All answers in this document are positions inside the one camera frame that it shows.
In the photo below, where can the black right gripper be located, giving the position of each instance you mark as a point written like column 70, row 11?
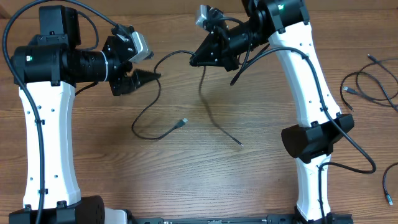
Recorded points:
column 217, row 51

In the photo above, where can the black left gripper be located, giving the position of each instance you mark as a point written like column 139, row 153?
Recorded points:
column 122, row 85

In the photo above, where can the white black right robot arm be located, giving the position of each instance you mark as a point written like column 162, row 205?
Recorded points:
column 285, row 26

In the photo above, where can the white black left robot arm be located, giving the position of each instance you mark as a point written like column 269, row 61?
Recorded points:
column 46, row 72

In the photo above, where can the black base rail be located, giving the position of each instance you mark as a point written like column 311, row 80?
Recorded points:
column 214, row 220

